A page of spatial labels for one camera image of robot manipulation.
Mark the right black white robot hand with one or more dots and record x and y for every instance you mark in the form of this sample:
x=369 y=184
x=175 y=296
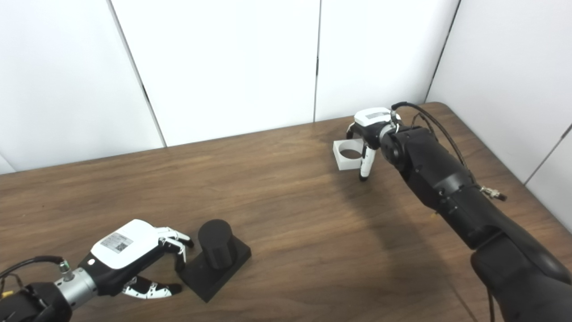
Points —
x=373 y=123

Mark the black peg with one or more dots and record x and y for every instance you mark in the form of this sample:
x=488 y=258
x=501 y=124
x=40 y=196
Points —
x=214 y=246

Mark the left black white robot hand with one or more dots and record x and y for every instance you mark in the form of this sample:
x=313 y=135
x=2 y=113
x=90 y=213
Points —
x=120 y=246

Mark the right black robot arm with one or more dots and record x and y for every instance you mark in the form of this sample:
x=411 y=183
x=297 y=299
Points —
x=447 y=179

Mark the white square piece with hole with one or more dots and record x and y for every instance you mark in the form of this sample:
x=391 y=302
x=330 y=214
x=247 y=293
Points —
x=342 y=163

